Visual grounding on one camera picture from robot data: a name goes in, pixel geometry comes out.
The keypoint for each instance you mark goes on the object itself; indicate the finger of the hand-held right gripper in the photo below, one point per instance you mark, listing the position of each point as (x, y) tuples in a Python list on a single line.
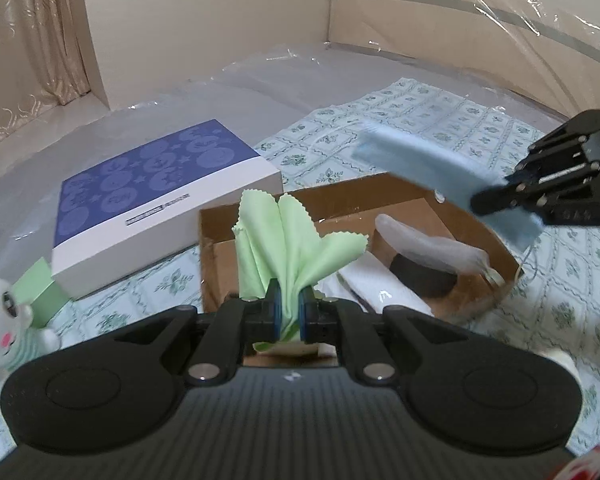
[(560, 135), (490, 200)]

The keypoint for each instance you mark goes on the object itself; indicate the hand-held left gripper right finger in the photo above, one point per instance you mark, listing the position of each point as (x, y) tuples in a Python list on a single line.
[(305, 312)]

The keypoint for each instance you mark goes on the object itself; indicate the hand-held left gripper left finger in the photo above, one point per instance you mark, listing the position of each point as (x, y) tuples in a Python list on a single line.
[(275, 312)]

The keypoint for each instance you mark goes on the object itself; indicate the brown cardboard box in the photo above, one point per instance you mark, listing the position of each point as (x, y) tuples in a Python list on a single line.
[(220, 267)]

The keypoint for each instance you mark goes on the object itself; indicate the light green cloth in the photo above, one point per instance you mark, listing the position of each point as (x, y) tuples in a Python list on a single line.
[(285, 240)]

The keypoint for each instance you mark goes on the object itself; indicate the white towel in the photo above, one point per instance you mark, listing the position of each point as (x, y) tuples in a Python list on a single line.
[(375, 285)]

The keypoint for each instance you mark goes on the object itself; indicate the light blue face mask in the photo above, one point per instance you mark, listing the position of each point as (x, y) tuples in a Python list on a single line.
[(420, 162)]

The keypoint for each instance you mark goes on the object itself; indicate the translucent white pouch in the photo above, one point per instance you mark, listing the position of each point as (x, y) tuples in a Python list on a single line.
[(420, 240)]

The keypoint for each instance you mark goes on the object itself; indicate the dark brown round object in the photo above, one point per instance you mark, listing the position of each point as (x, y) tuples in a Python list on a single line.
[(422, 277)]

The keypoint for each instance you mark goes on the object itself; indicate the plastic-wrapped headboard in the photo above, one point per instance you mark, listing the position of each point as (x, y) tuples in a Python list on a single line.
[(480, 20)]

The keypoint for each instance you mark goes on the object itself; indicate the blue and white flat box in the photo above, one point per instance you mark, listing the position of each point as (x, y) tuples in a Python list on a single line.
[(155, 210)]

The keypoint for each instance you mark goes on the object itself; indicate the light green small box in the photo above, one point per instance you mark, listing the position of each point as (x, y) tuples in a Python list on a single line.
[(42, 287)]

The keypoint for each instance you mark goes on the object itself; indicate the clear plastic mattress cover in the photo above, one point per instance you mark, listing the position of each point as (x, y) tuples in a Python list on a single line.
[(280, 77)]

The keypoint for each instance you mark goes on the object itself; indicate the red and white tag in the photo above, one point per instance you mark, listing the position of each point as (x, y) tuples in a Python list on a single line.
[(595, 462)]

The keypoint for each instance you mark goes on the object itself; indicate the beige curtain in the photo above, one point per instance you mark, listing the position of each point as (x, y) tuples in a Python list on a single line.
[(25, 35)]

